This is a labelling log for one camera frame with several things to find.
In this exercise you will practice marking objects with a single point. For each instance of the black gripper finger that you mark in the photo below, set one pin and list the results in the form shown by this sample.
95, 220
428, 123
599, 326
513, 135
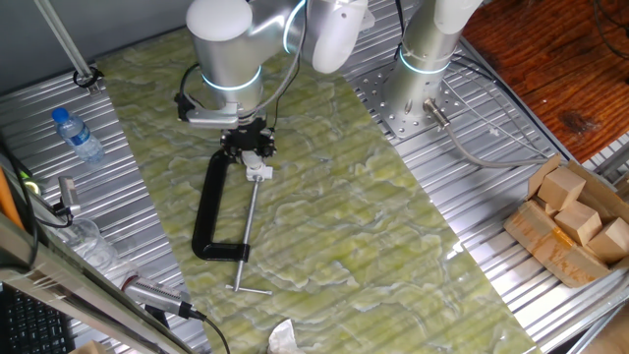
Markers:
229, 147
268, 145

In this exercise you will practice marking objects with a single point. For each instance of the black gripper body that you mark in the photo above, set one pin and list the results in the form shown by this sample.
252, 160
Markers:
245, 135

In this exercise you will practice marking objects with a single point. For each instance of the white light bulb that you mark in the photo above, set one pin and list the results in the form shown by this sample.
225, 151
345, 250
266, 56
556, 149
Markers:
250, 159

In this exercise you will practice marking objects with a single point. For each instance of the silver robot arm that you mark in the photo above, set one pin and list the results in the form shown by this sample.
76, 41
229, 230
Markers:
223, 51

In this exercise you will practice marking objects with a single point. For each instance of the white lamp socket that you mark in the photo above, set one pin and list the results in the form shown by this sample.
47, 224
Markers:
259, 172

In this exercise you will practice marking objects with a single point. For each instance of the black C-clamp with steel screw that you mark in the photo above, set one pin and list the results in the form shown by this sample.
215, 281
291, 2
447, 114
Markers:
211, 206

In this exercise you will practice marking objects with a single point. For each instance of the green marble pattern mat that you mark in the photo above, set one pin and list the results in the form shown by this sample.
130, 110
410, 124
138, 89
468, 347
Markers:
344, 221

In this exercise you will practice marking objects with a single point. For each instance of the water bottle with blue cap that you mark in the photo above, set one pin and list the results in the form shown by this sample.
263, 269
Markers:
78, 137

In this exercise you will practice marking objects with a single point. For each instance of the metal stand pole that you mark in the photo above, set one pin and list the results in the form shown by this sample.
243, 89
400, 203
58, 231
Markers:
61, 37

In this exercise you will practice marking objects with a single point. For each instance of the orange rod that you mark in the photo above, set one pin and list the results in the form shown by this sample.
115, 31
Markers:
7, 201

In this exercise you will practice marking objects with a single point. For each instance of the small cardboard box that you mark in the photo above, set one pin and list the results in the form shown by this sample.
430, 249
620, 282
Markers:
91, 349

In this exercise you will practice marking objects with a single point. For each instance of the black keyboard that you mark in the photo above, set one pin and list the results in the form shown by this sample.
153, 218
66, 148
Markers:
29, 329

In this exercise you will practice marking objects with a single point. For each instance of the light wooden block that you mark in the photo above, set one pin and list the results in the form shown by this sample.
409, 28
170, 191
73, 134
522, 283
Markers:
611, 241
560, 189
549, 209
580, 223

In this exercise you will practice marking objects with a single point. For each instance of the brown wooden table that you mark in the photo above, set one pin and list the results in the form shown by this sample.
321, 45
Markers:
550, 74

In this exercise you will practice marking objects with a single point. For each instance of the brown cardboard box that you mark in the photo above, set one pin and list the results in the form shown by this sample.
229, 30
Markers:
550, 246

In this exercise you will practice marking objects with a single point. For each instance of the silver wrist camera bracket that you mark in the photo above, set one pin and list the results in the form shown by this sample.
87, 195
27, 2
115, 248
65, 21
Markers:
209, 118

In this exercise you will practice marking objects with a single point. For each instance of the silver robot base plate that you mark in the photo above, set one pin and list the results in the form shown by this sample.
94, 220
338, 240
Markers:
393, 123

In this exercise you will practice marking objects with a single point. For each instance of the silver camera module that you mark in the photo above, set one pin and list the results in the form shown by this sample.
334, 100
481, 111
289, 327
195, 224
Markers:
157, 295

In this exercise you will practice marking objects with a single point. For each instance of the grey camera on black mount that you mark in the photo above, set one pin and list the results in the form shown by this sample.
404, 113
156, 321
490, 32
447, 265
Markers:
68, 192

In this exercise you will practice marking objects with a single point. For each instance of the aluminium frame bar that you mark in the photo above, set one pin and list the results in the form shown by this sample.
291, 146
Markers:
74, 290

